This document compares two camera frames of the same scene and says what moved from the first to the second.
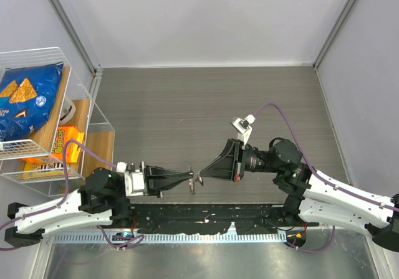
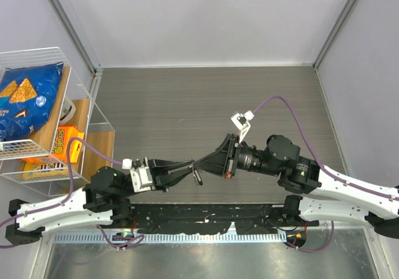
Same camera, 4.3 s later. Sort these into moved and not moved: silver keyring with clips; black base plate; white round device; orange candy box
Moved: silver keyring with clips
Not moved: white round device; black base plate; orange candy box
